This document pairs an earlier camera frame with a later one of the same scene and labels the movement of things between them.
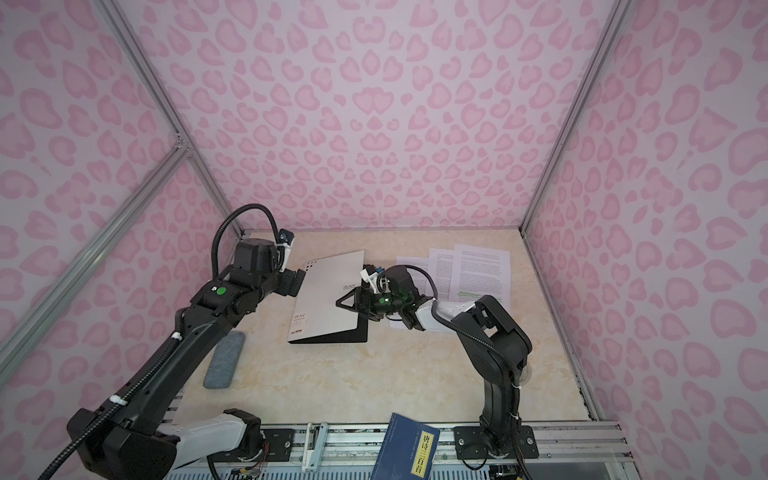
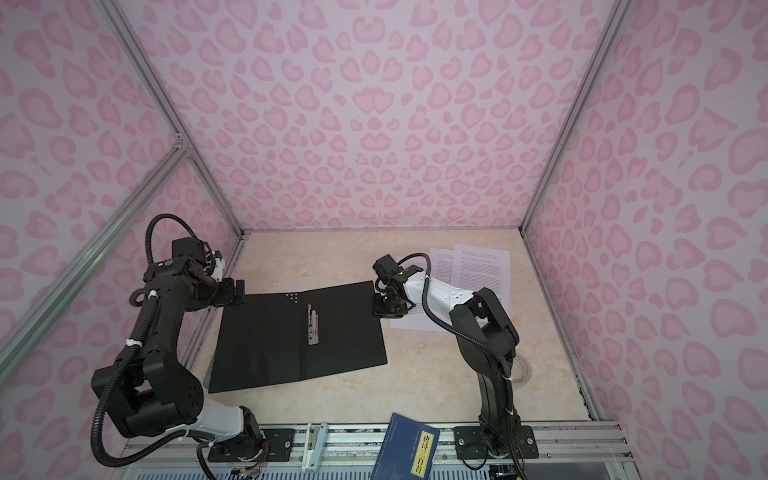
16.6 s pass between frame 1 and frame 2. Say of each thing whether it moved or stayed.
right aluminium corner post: stayed
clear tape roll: stayed
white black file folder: moved
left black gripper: moved
